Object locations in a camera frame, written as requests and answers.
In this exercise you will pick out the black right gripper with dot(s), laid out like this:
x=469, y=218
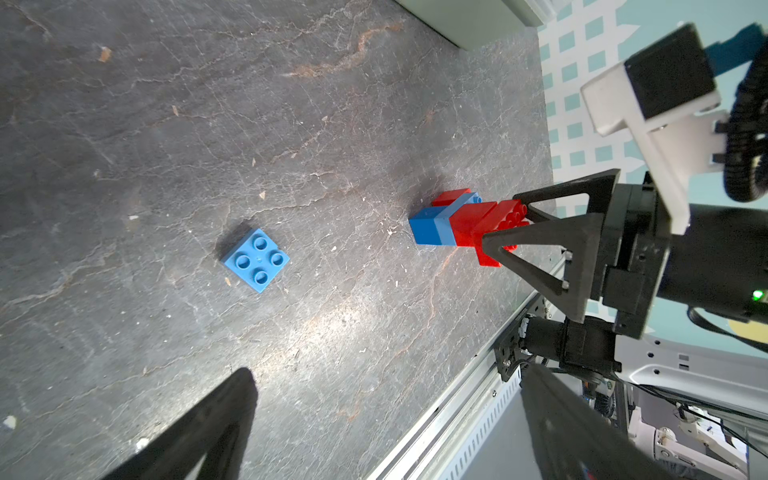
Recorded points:
x=559, y=257

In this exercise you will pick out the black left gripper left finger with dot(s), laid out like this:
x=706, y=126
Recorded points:
x=210, y=438

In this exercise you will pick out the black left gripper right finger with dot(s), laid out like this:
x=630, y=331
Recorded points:
x=572, y=441

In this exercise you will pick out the blue red lego assembly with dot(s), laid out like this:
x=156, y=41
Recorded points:
x=450, y=219

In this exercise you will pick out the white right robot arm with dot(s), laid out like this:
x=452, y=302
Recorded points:
x=718, y=265

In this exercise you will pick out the light blue square lego brick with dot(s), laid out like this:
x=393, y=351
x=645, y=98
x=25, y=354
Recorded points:
x=256, y=259

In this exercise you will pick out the green plastic storage box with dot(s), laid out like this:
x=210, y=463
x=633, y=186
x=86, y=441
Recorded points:
x=470, y=24

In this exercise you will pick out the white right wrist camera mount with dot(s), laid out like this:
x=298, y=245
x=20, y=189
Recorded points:
x=666, y=96

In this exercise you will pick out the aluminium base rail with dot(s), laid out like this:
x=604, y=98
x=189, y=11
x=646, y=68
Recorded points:
x=445, y=440

